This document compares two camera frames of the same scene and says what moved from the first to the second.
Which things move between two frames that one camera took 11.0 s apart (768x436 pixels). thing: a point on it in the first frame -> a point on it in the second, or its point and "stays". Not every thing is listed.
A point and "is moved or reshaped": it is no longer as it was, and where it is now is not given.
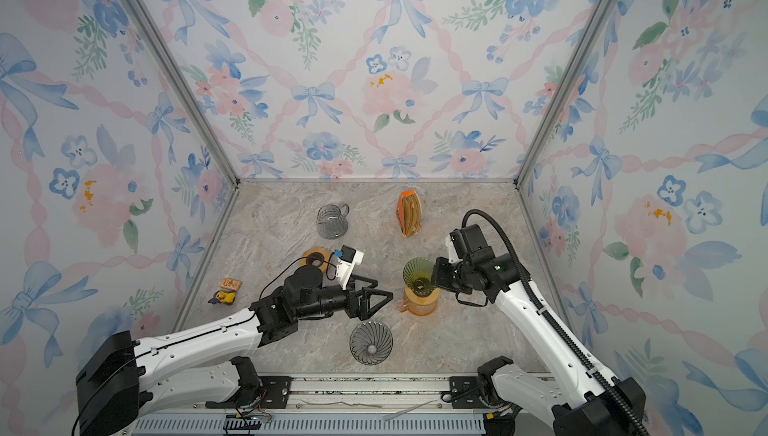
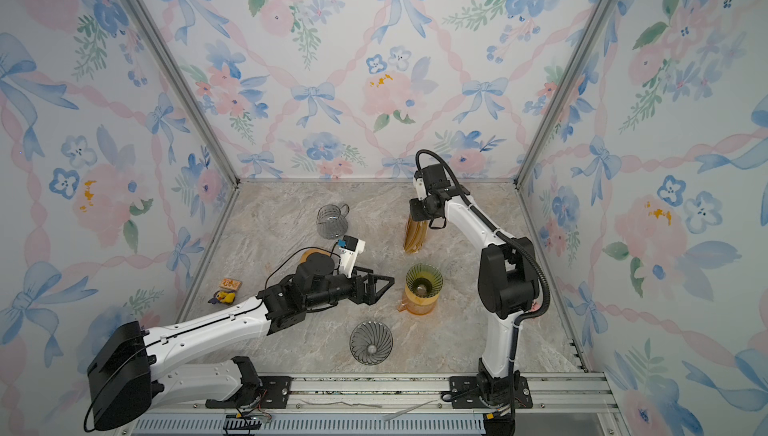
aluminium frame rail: (333, 405) stays
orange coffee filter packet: (409, 213) is moved or reshaped
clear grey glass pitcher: (332, 221) stays
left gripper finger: (364, 310) -> (365, 294)
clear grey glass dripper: (371, 343) stays
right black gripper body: (453, 275) -> (420, 210)
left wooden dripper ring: (317, 257) stays
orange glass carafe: (422, 306) stays
